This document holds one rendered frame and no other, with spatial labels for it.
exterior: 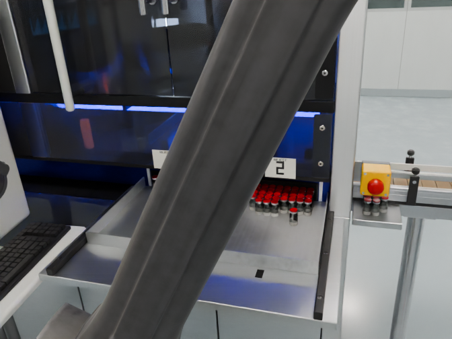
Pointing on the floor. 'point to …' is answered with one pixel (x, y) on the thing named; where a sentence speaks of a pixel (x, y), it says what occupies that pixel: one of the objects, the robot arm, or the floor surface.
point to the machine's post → (346, 131)
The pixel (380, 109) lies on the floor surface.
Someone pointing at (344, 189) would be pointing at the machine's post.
